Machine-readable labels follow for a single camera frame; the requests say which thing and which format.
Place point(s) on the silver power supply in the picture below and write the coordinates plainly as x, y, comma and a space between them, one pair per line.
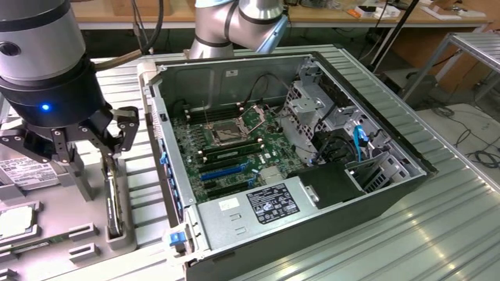
226, 228

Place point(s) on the flat white device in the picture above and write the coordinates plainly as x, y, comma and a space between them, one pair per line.
441, 13

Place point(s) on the black intrusion switch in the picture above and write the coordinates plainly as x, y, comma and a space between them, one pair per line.
161, 117

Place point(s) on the wooden desk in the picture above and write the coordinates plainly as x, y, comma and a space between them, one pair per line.
312, 14

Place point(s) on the silver CPU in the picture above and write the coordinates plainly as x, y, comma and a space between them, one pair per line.
14, 221

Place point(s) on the small white box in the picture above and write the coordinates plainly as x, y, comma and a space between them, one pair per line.
386, 12

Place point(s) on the thin locking lever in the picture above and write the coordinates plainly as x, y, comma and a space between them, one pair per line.
205, 114

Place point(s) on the metal socket cover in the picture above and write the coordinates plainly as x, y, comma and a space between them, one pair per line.
253, 117

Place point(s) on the aluminium frame table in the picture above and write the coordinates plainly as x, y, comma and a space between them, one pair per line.
476, 47

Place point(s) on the black Nvidia graphics card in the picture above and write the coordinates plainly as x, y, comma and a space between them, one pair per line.
113, 199

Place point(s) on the CPU socket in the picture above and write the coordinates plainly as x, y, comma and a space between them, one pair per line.
228, 133

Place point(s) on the blue card retention bar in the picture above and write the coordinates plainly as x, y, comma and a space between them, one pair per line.
172, 187

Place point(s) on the RAM stick with white label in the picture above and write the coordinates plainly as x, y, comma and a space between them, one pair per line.
230, 152

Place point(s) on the silver perforated disk bay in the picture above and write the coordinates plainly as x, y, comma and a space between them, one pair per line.
300, 117

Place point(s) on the silver vented disk bay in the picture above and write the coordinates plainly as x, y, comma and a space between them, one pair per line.
382, 172

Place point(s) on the black pole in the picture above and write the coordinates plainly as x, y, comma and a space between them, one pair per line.
394, 29

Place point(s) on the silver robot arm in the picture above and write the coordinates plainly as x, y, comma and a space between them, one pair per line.
38, 44

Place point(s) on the dark grey box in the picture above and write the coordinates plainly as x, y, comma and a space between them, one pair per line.
413, 85

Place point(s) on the blue case latch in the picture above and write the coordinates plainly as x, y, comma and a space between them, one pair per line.
176, 237

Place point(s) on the green motherboard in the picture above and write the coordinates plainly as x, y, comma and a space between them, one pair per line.
273, 146

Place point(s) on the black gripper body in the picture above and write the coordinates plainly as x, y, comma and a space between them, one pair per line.
58, 93

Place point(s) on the grey parts rack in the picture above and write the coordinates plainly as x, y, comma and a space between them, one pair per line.
58, 210

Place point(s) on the black expansion slot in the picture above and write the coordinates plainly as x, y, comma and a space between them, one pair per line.
224, 167
230, 192
226, 185

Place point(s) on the green bare RAM stick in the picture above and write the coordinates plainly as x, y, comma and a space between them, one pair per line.
34, 245

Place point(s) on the brown cabinet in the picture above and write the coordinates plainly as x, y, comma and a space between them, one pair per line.
421, 49

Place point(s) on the orange white box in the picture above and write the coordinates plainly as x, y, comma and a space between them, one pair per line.
357, 12

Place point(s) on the silver hard disk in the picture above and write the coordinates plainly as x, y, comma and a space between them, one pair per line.
22, 175

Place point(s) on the silver chipset heatsink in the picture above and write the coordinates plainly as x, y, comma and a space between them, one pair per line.
270, 174

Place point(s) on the black grey PC case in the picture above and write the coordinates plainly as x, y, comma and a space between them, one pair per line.
186, 85

